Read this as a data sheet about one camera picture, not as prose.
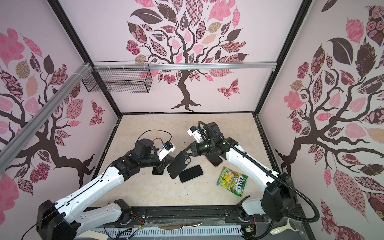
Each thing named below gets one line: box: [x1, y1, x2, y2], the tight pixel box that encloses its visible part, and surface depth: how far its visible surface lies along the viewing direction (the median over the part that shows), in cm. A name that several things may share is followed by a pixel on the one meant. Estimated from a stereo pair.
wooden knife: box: [158, 222, 203, 230], surface depth 72 cm
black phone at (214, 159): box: [204, 154, 223, 167], surface depth 95 cm
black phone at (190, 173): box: [179, 165, 203, 183], surface depth 90 cm
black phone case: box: [167, 151, 192, 179], surface depth 73 cm
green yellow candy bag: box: [217, 166, 249, 197], surface depth 85 cm
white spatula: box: [77, 230, 109, 240], surface depth 70 cm
